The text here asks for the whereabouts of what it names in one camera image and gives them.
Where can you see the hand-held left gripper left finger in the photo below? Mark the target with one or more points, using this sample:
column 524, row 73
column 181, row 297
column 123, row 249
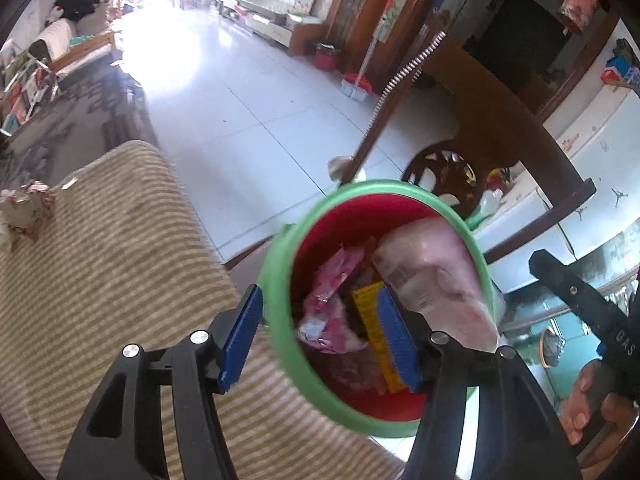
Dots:
column 242, row 335

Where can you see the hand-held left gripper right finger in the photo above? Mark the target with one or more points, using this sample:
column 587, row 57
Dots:
column 397, row 340

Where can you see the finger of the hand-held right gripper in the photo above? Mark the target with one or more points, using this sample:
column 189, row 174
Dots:
column 570, row 287

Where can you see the yellow drink carton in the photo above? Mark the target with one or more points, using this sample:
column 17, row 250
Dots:
column 367, row 310

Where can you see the red bucket with green rim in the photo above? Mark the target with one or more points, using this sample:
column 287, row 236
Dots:
column 280, row 310

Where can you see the pale pink plastic bag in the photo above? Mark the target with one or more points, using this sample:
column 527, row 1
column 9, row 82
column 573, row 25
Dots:
column 440, row 270

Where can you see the pink snack wrapper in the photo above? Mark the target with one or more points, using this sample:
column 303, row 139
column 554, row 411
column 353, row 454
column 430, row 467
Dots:
column 325, row 285

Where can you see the person's right hand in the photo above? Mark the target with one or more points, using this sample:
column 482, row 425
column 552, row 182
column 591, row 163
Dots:
column 575, row 410

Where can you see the white refrigerator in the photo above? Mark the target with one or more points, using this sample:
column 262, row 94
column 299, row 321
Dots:
column 600, row 130

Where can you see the brown wooden chair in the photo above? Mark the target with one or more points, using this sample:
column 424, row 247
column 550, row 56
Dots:
column 500, row 125

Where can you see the blue and red carton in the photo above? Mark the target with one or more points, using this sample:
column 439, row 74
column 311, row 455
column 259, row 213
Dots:
column 620, row 67

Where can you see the red tin can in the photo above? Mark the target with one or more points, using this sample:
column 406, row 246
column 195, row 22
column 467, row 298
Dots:
column 577, row 7

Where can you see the grey patterned table cover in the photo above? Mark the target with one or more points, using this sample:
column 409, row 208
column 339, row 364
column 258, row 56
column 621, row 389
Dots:
column 75, row 110

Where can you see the small red waste bin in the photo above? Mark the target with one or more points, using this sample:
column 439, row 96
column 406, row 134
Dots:
column 328, row 60

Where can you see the low white tv cabinet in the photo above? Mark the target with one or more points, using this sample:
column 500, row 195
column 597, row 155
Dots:
column 265, row 22

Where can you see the stack of colourful books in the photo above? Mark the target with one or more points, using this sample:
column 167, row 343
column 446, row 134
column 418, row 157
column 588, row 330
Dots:
column 20, row 105

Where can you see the white cushion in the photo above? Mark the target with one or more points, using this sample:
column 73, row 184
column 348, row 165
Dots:
column 55, row 37

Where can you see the black bag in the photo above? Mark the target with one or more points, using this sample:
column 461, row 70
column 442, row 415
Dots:
column 80, row 0

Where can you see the picture frame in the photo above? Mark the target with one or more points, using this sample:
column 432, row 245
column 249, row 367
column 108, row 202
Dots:
column 306, row 1

